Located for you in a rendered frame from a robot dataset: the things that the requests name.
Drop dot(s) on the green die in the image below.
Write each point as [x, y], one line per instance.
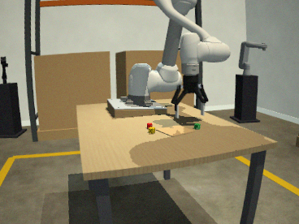
[197, 126]

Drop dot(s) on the yellow die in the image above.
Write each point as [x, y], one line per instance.
[151, 129]

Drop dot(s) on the tan flat mat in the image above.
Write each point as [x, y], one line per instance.
[175, 130]

